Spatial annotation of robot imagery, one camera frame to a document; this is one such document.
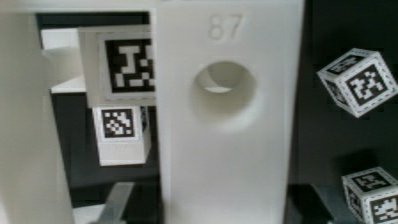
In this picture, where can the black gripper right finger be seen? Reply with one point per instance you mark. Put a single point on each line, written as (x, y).
(315, 205)

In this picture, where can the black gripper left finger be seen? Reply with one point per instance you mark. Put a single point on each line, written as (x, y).
(131, 205)

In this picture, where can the white chair leg with tag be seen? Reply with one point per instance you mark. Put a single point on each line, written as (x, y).
(122, 135)

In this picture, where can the white chair leg block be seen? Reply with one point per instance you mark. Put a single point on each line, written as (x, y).
(118, 63)

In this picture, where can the white chair seat part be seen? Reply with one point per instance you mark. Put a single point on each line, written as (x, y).
(61, 52)

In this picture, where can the white chair back frame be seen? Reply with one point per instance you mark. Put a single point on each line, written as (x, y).
(227, 67)

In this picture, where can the white tagged leg right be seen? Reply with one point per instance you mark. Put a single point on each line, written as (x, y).
(371, 188)

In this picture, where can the white tagged leg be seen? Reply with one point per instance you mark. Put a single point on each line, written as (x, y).
(371, 188)
(360, 82)

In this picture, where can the white tagged leg centre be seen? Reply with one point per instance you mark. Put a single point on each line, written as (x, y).
(360, 82)

